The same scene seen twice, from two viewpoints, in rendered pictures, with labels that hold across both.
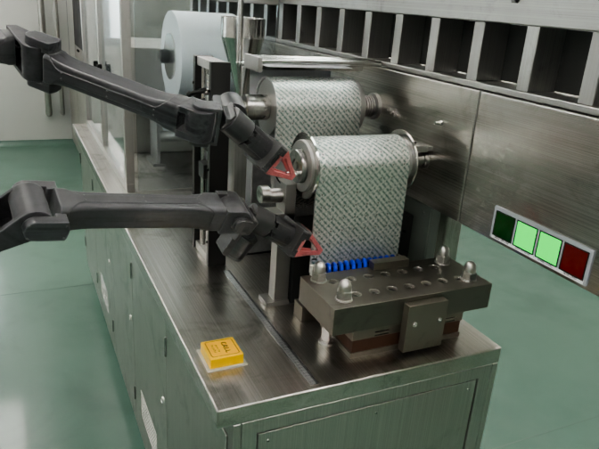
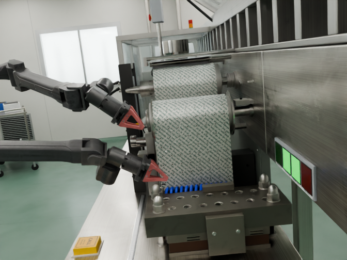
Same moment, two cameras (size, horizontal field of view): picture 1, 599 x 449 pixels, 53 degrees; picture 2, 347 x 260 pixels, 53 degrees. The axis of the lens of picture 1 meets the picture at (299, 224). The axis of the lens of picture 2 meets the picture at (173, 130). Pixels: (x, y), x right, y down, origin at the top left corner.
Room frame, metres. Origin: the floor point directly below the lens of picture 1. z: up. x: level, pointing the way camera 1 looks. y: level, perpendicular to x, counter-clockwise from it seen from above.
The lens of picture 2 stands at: (0.31, -0.57, 1.45)
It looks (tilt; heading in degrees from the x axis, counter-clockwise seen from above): 12 degrees down; 27
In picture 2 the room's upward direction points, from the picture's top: 6 degrees counter-clockwise
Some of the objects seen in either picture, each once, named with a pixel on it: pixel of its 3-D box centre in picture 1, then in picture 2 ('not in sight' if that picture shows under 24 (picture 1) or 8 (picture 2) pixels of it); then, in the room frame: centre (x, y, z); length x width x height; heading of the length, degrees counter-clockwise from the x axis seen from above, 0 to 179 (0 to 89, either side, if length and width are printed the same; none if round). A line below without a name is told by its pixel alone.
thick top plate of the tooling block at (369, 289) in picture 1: (396, 291); (215, 208); (1.21, -0.22, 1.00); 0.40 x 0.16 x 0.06; 116
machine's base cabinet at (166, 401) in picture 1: (202, 300); not in sight; (2.17, 0.37, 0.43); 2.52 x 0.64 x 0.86; 26
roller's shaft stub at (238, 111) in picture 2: (412, 159); (241, 111); (1.43, -0.26, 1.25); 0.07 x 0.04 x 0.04; 116
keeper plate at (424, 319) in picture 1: (423, 324); (225, 234); (1.14, -0.28, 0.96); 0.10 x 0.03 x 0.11; 116
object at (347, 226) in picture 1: (357, 230); (195, 163); (1.30, -0.14, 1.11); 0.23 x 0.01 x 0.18; 116
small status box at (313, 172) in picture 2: (537, 242); (292, 164); (1.09, -0.46, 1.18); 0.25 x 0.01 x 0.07; 26
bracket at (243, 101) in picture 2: (416, 145); (242, 100); (1.43, -0.27, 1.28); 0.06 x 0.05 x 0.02; 116
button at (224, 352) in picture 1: (221, 352); (87, 245); (1.06, 0.14, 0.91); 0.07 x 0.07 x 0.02; 26
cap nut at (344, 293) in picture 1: (344, 289); (158, 203); (1.10, -0.10, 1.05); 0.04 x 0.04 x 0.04
